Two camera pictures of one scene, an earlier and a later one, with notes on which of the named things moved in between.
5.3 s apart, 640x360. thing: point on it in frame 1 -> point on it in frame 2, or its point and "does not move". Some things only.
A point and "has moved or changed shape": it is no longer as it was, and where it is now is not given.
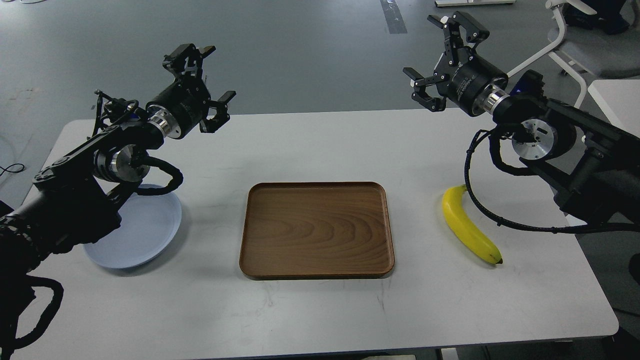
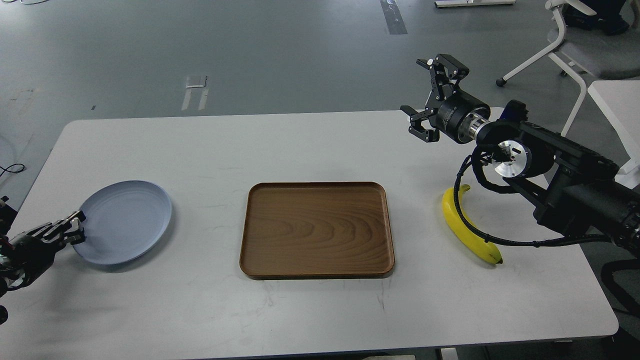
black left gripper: x=181 y=107 -> x=29 y=257
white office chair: x=582 y=52 does not move
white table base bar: x=440 y=3 does not move
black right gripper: x=475 y=84 -> x=459 y=116
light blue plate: x=149 y=225 has moved or changed shape
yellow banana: x=464 y=228 does not move
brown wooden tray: x=314 y=229 does not move
